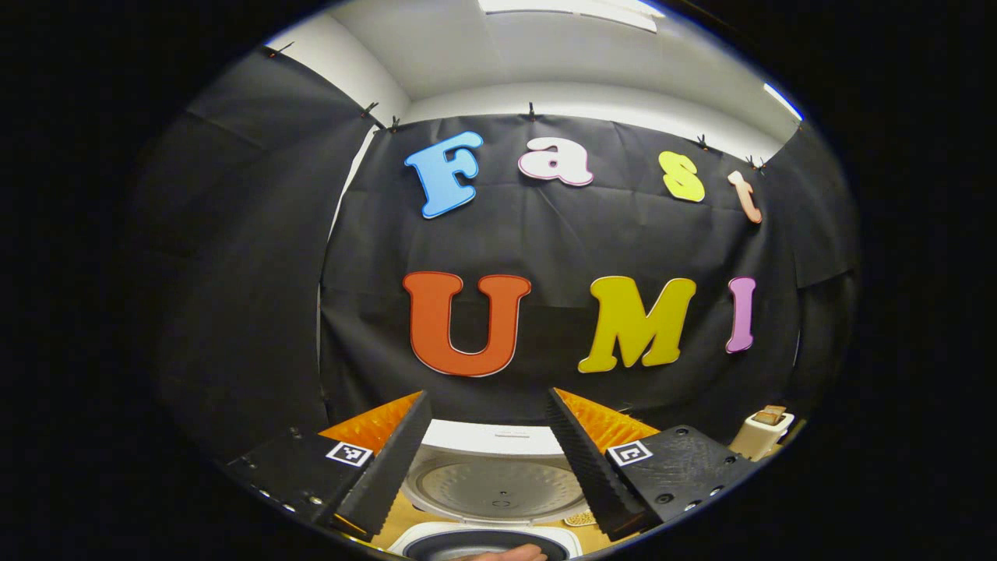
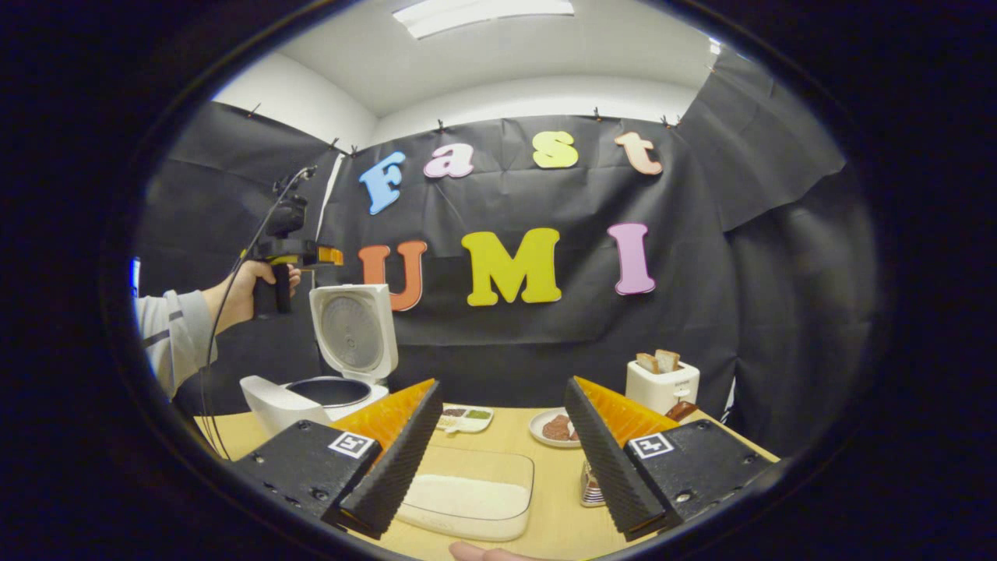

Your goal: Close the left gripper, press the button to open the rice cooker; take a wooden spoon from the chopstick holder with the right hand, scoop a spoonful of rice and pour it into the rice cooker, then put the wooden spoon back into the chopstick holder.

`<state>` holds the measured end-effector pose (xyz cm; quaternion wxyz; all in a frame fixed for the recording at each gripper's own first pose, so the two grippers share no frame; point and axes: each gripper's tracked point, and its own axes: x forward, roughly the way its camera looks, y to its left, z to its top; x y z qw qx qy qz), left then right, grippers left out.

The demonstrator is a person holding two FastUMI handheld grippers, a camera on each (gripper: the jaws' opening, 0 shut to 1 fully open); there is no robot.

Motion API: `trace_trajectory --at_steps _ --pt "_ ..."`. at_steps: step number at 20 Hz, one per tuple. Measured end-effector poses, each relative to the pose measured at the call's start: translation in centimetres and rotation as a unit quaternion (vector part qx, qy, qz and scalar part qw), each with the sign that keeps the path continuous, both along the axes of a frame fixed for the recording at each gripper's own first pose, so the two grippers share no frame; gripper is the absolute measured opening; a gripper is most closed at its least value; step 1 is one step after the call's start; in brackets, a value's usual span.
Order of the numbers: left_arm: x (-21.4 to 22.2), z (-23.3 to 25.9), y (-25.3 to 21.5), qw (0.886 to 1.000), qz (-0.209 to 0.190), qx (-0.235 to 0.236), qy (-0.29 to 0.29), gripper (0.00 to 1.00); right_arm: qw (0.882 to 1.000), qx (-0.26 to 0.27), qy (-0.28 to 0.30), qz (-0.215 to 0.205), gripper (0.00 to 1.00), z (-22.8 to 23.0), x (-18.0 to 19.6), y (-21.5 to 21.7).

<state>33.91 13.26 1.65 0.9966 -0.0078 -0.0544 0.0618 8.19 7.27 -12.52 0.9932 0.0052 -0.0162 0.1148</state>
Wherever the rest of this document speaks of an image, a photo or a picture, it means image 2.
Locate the white toaster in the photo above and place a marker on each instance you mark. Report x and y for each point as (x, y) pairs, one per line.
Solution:
(662, 389)

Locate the white divided grain dish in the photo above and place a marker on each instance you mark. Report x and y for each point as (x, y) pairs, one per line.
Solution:
(467, 419)

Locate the brown meat piece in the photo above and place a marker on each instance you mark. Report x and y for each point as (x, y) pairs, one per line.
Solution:
(557, 428)

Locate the clear container of rice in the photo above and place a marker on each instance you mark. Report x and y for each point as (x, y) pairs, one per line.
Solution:
(467, 499)

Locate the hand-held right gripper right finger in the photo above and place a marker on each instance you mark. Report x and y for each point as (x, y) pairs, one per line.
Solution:
(611, 467)

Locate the brown wooden spoon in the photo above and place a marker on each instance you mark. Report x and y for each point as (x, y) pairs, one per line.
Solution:
(681, 411)

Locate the white oval plate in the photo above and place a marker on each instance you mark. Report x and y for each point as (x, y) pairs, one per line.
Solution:
(537, 428)

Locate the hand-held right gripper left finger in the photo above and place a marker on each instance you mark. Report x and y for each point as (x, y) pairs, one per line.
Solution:
(397, 467)

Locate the long ceiling light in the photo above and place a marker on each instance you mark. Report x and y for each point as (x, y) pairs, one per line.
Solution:
(483, 15)

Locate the toast slice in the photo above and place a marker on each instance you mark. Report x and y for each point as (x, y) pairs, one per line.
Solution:
(647, 363)
(667, 360)

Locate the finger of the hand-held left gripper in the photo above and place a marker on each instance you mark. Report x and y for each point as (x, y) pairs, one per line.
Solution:
(329, 255)

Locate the black backdrop cloth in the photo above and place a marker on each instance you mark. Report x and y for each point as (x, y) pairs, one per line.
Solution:
(506, 343)

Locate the white rice cooker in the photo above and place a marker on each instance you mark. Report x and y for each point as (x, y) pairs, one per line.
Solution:
(273, 401)

